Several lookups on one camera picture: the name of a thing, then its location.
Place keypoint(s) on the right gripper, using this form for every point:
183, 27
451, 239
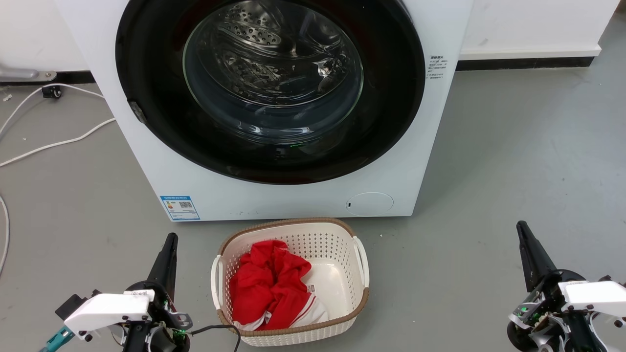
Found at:
543, 313

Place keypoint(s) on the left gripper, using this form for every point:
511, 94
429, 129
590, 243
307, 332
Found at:
164, 337

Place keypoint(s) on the round black glass washer door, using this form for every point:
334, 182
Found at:
391, 98

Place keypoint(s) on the white front-load washing machine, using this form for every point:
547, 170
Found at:
146, 156

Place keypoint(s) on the blue energy label sticker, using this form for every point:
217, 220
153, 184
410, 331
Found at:
179, 208

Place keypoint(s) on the red and white garment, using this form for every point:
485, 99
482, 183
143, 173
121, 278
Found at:
269, 288

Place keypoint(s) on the teal connector piece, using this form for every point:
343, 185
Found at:
57, 339

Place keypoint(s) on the cream perforated laundry basket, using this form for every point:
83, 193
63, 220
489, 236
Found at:
337, 274

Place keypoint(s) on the round white filter cover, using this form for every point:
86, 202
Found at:
369, 204

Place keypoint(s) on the small printed text sticker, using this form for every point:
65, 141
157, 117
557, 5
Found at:
436, 67

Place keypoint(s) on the stainless steel washer drum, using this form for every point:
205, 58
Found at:
254, 34

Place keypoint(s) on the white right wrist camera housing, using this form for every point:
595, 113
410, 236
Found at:
596, 296

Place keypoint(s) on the grey metal pipe bracket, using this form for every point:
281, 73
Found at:
22, 74

